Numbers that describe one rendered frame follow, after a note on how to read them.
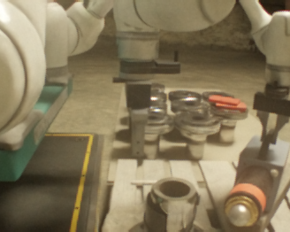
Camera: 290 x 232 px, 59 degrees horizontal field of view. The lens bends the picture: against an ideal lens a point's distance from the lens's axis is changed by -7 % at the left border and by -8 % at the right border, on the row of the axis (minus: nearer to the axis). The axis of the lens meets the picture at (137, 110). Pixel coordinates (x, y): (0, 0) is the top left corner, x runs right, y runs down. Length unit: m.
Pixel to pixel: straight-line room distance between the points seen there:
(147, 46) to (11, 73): 0.36
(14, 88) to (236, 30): 9.97
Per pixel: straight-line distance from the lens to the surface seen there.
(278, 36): 0.82
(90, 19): 1.06
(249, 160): 0.86
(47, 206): 0.74
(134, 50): 0.54
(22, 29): 0.25
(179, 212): 0.64
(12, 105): 0.24
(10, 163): 0.48
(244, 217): 0.70
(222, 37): 9.98
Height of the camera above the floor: 0.76
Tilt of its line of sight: 18 degrees down
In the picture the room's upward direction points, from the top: 1 degrees clockwise
